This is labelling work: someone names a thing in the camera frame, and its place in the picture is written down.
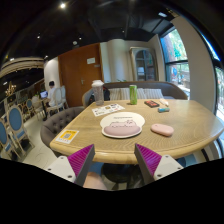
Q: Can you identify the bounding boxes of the wooden door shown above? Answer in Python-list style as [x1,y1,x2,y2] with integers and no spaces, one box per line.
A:
[58,43,104,107]

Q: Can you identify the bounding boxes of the green drink can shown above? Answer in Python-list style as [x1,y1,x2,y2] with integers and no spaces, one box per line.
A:
[129,85,137,105]

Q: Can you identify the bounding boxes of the teal small object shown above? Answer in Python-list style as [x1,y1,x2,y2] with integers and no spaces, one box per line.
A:
[158,107,170,113]

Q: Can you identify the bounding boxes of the printed menu sheet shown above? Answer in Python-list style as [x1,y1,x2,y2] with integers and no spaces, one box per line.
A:
[92,104,124,117]

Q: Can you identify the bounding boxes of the window with black frame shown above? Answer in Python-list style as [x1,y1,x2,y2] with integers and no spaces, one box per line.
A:
[160,28,190,97]

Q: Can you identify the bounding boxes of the blue white chair near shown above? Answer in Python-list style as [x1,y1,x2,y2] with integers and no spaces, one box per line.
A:
[0,106,34,158]

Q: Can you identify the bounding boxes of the cream tube object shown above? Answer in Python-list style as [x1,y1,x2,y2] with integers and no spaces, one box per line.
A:
[160,98,169,107]

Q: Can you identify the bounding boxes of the seated person in white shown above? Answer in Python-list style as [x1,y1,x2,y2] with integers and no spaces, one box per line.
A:
[46,81,56,107]

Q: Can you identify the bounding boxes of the pink cat mouse pad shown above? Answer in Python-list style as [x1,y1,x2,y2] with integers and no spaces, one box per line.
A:
[100,112,145,139]

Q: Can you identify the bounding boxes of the dark red small box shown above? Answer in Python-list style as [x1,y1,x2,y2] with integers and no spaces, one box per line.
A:
[144,100,160,108]

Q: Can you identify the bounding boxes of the round wooden table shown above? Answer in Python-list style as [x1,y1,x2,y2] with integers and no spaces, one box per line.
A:
[50,99,224,164]

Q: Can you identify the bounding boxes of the grey tufted chair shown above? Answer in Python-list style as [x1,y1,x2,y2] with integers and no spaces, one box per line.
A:
[40,107,83,147]

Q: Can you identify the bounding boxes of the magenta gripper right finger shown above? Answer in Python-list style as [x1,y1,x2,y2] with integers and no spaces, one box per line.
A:
[134,144,182,184]

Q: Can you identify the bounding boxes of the pink computer mouse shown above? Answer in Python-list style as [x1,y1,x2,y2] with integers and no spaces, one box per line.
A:
[151,124,174,137]

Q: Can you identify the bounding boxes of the yellow QR code sticker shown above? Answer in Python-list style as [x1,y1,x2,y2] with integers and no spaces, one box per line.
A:
[56,129,79,144]

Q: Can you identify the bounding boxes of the clear shaker bottle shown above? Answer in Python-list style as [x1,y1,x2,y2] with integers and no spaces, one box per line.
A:
[92,80,104,106]

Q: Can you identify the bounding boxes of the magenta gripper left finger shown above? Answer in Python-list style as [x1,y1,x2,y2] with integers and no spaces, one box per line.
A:
[46,144,95,186]

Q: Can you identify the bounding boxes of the arched mirror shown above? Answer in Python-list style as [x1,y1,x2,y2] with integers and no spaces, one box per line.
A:
[130,47,158,81]

